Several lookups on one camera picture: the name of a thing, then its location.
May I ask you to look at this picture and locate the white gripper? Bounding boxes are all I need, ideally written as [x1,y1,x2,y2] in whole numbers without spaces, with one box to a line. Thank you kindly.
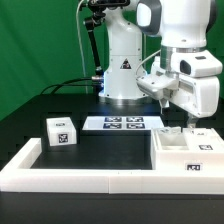
[159,75,220,128]

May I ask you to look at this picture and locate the white cabinet body box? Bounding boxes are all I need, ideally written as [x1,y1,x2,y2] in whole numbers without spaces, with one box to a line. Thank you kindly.
[150,127,224,172]

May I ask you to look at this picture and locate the white cabinet door panel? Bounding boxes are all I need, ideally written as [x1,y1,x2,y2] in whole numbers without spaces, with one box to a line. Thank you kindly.
[183,128,224,152]

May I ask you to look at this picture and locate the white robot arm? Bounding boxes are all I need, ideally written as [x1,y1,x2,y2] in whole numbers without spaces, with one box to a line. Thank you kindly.
[99,0,223,127]

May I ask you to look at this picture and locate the white base tag plate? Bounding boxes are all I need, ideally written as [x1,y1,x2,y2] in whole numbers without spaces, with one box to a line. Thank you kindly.
[83,116,164,131]

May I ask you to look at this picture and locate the small white cube part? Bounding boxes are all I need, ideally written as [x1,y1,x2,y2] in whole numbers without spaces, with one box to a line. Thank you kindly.
[46,117,77,146]

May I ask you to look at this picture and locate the white U-shaped fence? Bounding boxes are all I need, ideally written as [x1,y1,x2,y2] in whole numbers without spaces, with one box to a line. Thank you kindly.
[0,138,224,195]

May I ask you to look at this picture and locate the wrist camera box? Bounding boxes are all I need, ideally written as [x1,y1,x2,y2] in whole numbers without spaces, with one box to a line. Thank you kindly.
[136,74,178,100]

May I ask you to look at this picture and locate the black cable bundle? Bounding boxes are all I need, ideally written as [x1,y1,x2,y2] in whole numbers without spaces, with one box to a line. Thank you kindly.
[40,77,104,96]

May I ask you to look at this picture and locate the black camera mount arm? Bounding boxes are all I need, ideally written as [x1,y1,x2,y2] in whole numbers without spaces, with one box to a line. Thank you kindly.
[78,0,131,83]

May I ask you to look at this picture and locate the white thin cable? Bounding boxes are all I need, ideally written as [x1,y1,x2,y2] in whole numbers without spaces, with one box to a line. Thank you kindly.
[75,0,90,94]

